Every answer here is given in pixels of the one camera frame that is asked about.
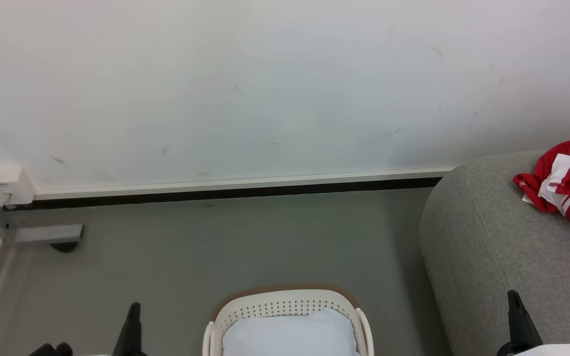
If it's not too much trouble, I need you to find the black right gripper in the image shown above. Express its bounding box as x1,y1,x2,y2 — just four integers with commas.
497,290,570,356

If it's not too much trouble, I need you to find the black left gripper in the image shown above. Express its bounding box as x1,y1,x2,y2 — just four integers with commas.
30,302,142,356

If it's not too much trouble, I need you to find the white laundry basket brown rim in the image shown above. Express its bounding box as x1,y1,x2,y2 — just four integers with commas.
202,284,375,356

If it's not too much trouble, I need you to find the grey fabric sofa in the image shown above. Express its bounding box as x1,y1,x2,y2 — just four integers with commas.
418,150,570,356

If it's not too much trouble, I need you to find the pale blue cloth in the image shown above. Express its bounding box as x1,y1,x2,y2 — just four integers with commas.
222,308,360,356

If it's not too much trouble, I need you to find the white baseboard with black strip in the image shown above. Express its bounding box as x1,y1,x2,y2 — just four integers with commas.
4,167,456,211

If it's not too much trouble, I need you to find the grey metal floor bracket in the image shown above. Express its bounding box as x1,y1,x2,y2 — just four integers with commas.
14,224,84,244

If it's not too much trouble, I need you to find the white wall outlet box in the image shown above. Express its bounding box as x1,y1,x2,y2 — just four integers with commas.
0,165,36,206

